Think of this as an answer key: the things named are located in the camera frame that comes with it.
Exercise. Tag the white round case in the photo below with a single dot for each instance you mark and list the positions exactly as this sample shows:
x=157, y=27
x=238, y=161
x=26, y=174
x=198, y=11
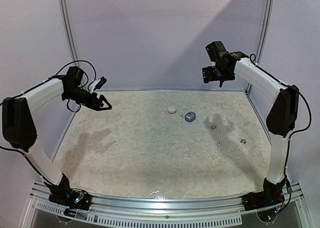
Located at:
x=171, y=109

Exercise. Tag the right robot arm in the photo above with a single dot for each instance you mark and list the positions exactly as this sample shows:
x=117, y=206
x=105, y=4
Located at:
x=282, y=98

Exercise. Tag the aluminium corner post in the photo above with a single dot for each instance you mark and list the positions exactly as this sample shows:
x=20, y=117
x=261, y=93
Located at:
x=68, y=31
x=264, y=29

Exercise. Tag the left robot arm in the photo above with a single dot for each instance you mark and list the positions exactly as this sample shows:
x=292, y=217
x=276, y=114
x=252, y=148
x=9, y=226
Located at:
x=18, y=127

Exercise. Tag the left aluminium corner post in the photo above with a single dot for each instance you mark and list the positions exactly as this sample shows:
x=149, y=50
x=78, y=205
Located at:
x=68, y=31

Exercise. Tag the aluminium front rail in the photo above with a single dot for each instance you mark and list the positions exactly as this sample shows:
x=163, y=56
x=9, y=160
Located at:
x=112, y=211

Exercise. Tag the blue earbud charging case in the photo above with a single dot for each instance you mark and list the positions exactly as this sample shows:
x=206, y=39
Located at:
x=190, y=116

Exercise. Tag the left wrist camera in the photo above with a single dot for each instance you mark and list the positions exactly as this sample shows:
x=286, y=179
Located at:
x=96, y=84

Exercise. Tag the right aluminium corner post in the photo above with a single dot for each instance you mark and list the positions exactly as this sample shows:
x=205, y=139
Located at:
x=264, y=29

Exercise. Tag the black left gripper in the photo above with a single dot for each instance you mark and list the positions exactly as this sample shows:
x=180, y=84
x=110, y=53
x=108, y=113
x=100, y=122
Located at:
x=99, y=102

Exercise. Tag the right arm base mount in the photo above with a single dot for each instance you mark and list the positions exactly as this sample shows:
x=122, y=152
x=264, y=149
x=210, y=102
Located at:
x=271, y=194

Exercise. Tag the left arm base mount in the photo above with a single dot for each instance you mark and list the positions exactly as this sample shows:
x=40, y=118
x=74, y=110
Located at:
x=72, y=198

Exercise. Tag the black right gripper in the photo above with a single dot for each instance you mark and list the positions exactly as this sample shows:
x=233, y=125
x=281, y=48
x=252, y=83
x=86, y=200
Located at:
x=210, y=74

